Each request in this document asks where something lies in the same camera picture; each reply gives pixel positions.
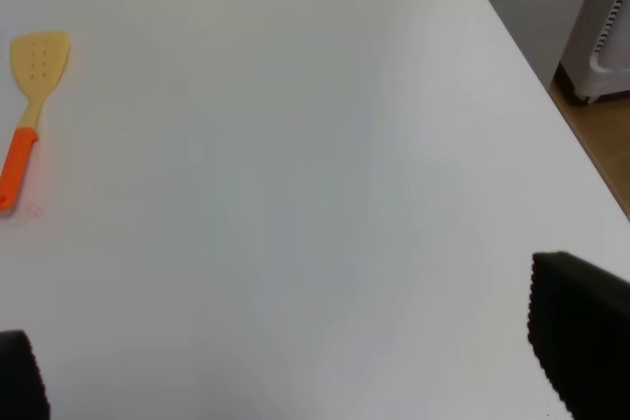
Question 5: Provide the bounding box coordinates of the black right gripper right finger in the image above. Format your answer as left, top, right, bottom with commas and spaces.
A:
528, 252, 629, 419

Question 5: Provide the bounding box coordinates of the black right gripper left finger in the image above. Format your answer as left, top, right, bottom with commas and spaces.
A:
1, 330, 50, 420

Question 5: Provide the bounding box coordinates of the white appliance on floor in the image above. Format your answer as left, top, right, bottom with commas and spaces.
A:
561, 0, 629, 104

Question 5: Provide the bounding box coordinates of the yellow spatula orange handle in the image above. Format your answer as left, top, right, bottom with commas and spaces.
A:
1, 30, 70, 212

